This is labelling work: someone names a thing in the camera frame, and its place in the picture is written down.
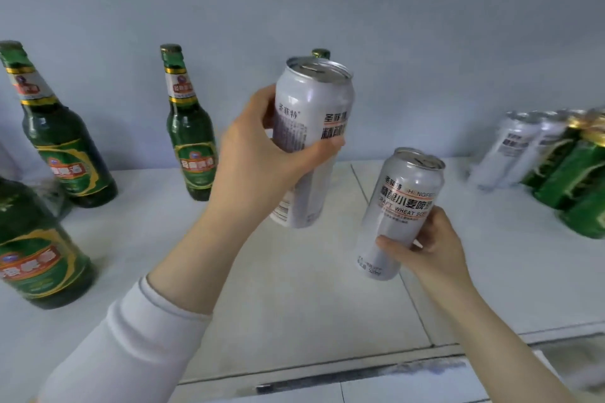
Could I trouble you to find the person's right hand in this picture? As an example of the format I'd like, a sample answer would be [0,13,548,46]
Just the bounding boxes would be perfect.
[376,205,479,310]

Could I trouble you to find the person's left hand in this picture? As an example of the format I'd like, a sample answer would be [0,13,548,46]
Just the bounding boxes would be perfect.
[207,84,346,249]

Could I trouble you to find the silver beer can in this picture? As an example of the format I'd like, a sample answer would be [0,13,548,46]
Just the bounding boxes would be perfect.
[496,110,570,190]
[466,110,542,192]
[269,56,356,230]
[355,147,447,282]

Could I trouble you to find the white metal shelf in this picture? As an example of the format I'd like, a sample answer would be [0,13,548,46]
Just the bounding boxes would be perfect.
[0,154,605,403]

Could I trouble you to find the green beer can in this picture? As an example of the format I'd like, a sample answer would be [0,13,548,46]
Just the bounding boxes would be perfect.
[559,180,605,241]
[533,126,605,211]
[521,110,592,190]

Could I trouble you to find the person's right forearm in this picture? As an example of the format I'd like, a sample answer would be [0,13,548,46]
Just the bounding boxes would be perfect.
[437,287,582,403]

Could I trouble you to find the white wrist sleeve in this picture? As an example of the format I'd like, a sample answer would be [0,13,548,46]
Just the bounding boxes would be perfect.
[35,275,214,403]

